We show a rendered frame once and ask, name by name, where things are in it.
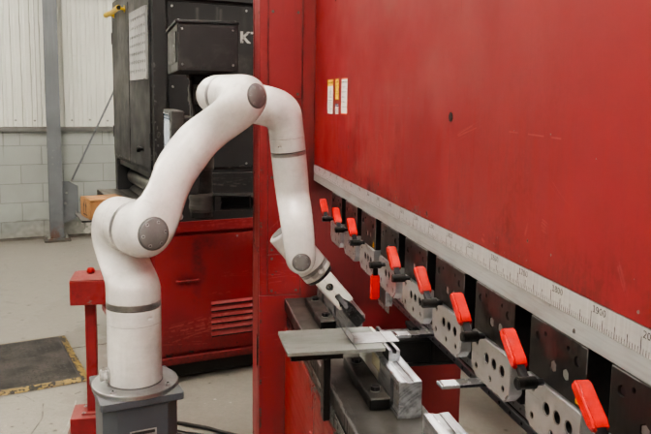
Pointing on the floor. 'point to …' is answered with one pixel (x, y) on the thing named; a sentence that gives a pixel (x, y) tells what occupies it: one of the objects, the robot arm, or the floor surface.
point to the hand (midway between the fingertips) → (354, 315)
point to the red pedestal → (82, 286)
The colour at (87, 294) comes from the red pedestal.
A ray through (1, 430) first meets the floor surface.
